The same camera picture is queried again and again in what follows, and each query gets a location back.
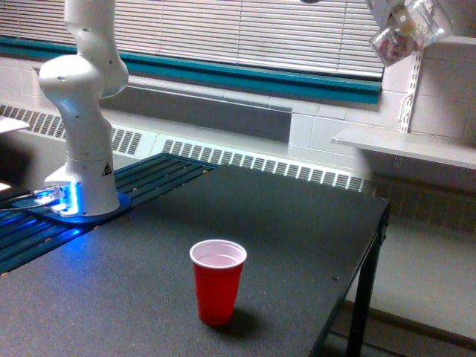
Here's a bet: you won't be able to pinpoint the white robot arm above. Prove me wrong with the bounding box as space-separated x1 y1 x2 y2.
39 1 129 221

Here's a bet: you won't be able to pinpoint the red plastic cup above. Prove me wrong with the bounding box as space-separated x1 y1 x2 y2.
190 239 247 327

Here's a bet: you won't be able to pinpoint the window blinds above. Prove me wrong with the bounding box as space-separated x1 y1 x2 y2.
1 1 384 80

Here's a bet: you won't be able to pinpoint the white shelf bracket rail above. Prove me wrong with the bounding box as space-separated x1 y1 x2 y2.
399 50 424 133

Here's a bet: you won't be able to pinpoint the baseboard radiator vent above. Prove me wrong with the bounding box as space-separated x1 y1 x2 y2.
0 104 375 193

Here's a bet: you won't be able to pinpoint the clear plastic cup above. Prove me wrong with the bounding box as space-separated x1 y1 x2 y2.
367 0 453 67

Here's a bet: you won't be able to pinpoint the upper white shelf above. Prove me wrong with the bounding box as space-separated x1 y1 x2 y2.
437 36 476 46

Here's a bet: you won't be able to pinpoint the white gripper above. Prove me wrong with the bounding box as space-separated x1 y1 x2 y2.
366 0 415 33

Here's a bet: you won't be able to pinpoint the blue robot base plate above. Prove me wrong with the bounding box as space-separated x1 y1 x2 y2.
26 193 132 226

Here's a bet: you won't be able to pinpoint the candies in clear cup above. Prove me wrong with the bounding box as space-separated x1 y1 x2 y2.
373 28 420 66

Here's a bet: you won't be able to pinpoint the black cables at base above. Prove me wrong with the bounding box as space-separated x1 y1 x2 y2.
0 188 38 213

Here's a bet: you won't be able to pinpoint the black table leg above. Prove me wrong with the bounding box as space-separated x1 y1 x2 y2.
345 205 390 356

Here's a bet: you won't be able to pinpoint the white wall shelf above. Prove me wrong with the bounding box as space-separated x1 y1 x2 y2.
331 126 475 170

